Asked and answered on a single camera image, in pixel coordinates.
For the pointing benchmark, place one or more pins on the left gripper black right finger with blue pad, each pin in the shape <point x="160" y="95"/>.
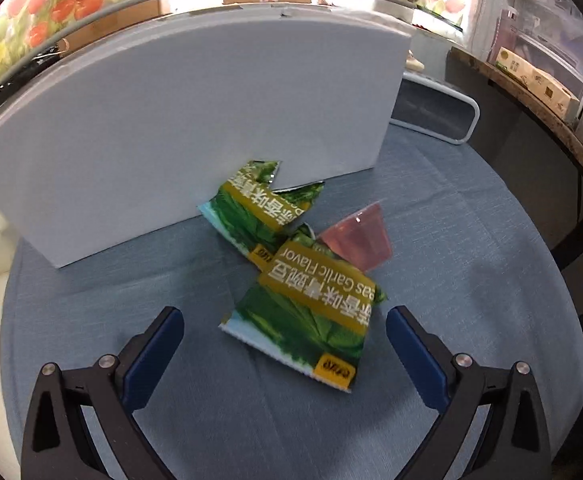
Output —
<point x="513" y="442"/>

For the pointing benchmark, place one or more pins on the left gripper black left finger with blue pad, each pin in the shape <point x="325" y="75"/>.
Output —
<point x="57" y="443"/>

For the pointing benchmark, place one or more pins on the green pea snack packet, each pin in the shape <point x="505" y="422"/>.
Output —
<point x="309" y="310"/>
<point x="254" y="218"/>

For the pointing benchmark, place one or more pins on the pink jelly cup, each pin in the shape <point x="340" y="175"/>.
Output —
<point x="361" y="238"/>

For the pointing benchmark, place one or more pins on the blue tablecloth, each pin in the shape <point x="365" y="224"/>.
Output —
<point x="466" y="260"/>

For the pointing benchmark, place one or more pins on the wooden side shelf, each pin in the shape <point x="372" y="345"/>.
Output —
<point x="564" y="136"/>

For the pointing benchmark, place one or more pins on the white storage box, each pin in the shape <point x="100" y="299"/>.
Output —
<point x="136" y="131"/>

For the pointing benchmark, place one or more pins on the beige patterned carton box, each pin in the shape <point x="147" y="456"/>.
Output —
<point x="558" y="98"/>

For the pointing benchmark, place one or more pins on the black grey bluetooth speaker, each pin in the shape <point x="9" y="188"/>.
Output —
<point x="434" y="108"/>

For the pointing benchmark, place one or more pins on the tissue box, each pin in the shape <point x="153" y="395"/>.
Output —
<point x="413" y="63"/>

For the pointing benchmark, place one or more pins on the clear drawer organizer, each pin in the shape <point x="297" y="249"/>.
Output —
<point x="546" y="33"/>

